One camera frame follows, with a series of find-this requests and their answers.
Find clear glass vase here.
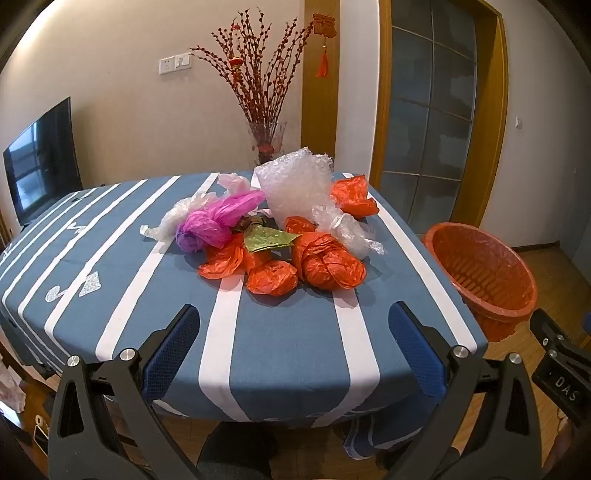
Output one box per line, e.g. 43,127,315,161
247,121,288,169

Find crumpled orange plastic bag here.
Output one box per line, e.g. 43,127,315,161
246,258,299,296
330,173,380,220

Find red berry branches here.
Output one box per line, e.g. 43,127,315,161
188,7,315,126

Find green foil wrapper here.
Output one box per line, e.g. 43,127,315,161
243,227,301,254

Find frosted glass door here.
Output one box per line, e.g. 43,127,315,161
372,0,509,237

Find dark brown wrapper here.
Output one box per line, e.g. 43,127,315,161
231,215,274,234

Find small orange plastic scrap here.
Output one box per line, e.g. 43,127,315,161
284,216,317,235

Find wooden wall trim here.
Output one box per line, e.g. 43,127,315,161
302,0,341,168

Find crumpled clear plastic bag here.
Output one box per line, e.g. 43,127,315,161
311,203,386,259
140,193,218,242

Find blue white striped tablecloth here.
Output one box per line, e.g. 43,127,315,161
0,172,490,460

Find large knotted orange plastic bag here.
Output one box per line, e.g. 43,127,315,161
291,231,368,291

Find flat orange plastic bag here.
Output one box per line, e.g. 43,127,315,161
198,233,247,281

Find pale pink plastic bag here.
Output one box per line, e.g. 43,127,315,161
217,173,253,199

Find lattice plastic wastebasket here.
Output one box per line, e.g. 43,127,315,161
422,222,539,342

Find pink purple plastic bag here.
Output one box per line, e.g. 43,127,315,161
175,190,267,253

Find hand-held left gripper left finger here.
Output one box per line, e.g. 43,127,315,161
48,304,204,480

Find pale crumpled bag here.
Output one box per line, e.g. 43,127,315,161
0,364,25,412

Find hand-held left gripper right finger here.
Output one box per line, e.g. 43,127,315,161
383,301,541,480

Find red hanging tassel ornament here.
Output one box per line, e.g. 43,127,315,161
311,11,338,79

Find black flat screen television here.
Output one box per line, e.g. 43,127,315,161
2,96,85,227

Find dark chair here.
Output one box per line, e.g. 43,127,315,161
198,422,280,480

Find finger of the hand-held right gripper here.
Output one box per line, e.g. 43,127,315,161
530,308,571,365

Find clear bubble wrap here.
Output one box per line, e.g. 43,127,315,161
253,148,334,229

